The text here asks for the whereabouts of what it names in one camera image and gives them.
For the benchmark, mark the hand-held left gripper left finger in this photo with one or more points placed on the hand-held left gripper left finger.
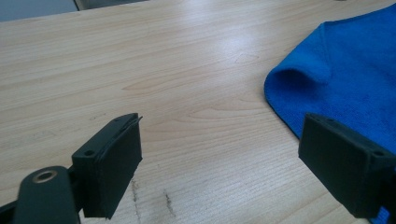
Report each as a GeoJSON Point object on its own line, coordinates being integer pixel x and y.
{"type": "Point", "coordinates": [109, 168]}

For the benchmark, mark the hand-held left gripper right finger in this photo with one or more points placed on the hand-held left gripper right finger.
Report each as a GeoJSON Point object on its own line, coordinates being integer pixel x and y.
{"type": "Point", "coordinates": [345, 168]}

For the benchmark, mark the blue microfiber cloth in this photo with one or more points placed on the blue microfiber cloth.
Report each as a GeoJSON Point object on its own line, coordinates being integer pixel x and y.
{"type": "Point", "coordinates": [358, 77]}

